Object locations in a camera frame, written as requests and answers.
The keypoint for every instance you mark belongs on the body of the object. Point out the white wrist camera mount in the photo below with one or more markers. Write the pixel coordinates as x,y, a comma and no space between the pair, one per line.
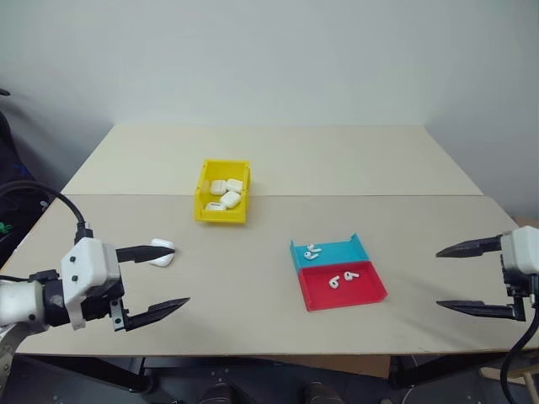
84,261
522,248

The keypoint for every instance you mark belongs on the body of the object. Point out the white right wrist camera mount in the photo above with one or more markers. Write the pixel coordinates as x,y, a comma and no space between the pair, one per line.
522,248

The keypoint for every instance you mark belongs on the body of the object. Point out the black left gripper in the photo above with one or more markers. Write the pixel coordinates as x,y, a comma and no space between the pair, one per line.
101,304

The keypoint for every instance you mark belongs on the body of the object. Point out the black table frame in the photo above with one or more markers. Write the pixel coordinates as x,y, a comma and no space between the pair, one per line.
105,372

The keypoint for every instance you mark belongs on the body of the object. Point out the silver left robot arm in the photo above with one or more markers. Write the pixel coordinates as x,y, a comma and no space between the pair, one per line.
17,299

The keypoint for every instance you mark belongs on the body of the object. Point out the red plastic tray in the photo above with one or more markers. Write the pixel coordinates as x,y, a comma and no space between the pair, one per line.
358,294

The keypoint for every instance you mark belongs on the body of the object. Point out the blue plastic tray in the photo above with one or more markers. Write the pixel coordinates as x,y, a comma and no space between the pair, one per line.
337,252

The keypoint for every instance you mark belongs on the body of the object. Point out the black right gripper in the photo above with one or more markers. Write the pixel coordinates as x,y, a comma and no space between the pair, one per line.
520,290

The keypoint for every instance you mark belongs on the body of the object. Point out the yellow plastic bin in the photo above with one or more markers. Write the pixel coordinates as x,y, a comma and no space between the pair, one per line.
202,210

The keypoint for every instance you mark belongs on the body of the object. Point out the light wooden stool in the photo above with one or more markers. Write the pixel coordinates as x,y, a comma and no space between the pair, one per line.
526,379

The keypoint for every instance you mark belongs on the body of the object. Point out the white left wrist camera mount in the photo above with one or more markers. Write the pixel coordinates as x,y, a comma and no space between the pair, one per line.
84,261

